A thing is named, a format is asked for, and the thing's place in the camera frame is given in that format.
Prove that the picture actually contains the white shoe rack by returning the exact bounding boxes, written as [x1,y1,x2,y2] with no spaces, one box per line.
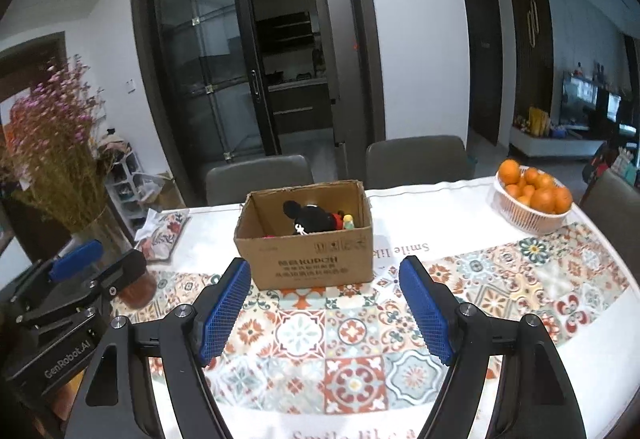
[97,139,166,235]

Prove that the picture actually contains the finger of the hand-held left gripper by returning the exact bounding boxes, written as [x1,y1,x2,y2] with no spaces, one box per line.
[10,240,104,305]
[17,249,148,327]

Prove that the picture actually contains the brown cardboard box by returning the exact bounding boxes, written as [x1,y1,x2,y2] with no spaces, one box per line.
[234,179,375,291]

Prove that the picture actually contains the pile of oranges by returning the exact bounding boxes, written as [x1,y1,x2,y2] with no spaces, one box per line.
[498,159,573,216]

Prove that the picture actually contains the dried flower bouquet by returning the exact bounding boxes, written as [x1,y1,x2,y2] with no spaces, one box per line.
[0,54,113,235]

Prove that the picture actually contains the black red mouse plush toy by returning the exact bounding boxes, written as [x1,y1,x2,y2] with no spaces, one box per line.
[282,200,357,237]

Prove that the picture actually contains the dark wooden double door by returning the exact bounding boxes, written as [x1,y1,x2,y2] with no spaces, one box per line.
[504,0,556,120]

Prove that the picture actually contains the glass vase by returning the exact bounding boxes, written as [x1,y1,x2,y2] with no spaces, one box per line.
[70,209,156,310]

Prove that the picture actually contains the white plastic basket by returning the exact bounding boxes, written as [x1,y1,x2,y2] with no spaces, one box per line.
[494,165,573,235]

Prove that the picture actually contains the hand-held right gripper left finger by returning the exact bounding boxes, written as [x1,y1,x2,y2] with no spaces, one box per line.
[65,256,252,439]

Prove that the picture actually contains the dark kitchen cabinet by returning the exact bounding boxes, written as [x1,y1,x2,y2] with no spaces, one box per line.
[255,12,335,135]

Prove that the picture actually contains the yellow packet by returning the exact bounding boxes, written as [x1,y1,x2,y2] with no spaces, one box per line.
[529,106,550,136]

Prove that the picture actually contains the grey refrigerator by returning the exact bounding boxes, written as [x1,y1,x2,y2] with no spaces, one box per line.
[310,0,381,175]

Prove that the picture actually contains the dark interior door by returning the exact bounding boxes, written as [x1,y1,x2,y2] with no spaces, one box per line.
[465,0,503,147]

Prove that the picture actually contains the floral tissue pouch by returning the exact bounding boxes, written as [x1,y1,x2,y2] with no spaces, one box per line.
[134,210,192,262]

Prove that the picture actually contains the white television cabinet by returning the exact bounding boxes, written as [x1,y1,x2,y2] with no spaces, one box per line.
[509,124,608,160]

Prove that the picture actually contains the brown carton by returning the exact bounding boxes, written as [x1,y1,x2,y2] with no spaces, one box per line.
[145,172,186,210]

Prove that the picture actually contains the grey dining chair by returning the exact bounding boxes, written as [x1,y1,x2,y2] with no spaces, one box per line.
[365,136,473,190]
[205,154,315,207]
[579,168,640,245]

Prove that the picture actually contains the television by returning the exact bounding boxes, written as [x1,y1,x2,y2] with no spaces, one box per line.
[562,72,623,125]

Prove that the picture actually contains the dark glass sliding door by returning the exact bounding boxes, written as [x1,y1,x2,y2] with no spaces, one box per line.
[131,0,278,200]

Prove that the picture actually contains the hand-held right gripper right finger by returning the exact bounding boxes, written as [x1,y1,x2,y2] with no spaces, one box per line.
[398,255,588,439]

